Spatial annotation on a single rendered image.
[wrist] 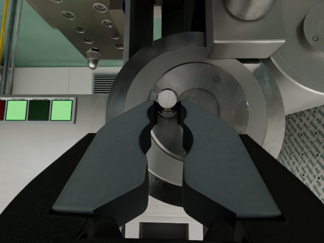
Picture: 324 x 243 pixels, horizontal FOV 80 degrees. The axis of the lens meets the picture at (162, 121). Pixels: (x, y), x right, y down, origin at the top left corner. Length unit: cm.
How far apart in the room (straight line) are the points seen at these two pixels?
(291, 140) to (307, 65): 19
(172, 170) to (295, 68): 14
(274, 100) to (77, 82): 319
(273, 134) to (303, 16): 11
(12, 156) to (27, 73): 317
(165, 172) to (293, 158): 26
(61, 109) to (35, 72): 314
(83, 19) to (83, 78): 284
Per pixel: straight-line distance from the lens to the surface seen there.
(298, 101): 23
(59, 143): 57
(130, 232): 54
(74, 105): 55
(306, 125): 35
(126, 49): 19
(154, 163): 16
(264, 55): 18
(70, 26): 49
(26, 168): 61
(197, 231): 54
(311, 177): 35
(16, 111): 63
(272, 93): 18
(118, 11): 39
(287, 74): 20
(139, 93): 16
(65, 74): 343
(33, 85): 364
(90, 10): 43
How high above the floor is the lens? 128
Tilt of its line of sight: 8 degrees down
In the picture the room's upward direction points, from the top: 179 degrees counter-clockwise
